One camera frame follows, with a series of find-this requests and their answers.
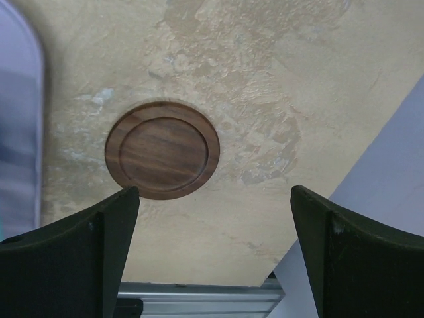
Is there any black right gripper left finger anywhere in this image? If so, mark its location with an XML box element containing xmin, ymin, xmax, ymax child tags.
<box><xmin>1</xmin><ymin>187</ymin><xmax>140</xmax><ymax>317</ymax></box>

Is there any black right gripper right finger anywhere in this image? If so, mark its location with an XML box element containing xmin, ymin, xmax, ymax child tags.
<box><xmin>290</xmin><ymin>185</ymin><xmax>423</xmax><ymax>317</ymax></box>

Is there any dark walnut coaster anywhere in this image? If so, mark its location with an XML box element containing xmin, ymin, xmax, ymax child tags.
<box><xmin>105</xmin><ymin>101</ymin><xmax>221</xmax><ymax>200</ymax></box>

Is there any aluminium frame rail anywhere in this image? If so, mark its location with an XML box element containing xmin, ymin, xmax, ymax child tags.
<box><xmin>113</xmin><ymin>274</ymin><xmax>284</xmax><ymax>317</ymax></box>

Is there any lavender plastic tray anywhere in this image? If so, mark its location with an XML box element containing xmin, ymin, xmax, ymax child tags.
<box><xmin>1</xmin><ymin>1</ymin><xmax>45</xmax><ymax>240</ymax></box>

